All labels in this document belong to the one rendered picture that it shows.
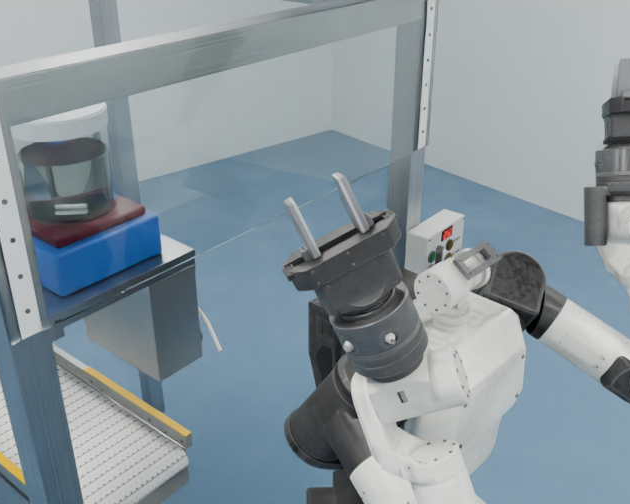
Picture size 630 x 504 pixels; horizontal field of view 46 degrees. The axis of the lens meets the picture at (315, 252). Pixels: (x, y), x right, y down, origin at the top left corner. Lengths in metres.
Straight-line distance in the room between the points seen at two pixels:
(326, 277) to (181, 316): 0.65
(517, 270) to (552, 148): 3.47
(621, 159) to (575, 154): 3.43
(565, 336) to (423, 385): 0.57
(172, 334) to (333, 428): 0.43
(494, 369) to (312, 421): 0.29
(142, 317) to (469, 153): 4.04
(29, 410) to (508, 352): 0.71
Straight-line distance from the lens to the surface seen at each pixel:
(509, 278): 1.30
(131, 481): 1.50
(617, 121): 1.26
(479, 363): 1.13
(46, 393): 1.14
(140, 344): 1.36
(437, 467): 0.84
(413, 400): 0.81
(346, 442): 1.00
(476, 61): 5.00
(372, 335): 0.75
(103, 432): 1.62
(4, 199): 0.98
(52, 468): 1.22
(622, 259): 1.34
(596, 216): 1.26
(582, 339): 1.33
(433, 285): 1.08
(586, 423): 3.12
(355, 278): 0.74
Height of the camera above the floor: 1.92
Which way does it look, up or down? 28 degrees down
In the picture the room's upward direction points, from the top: straight up
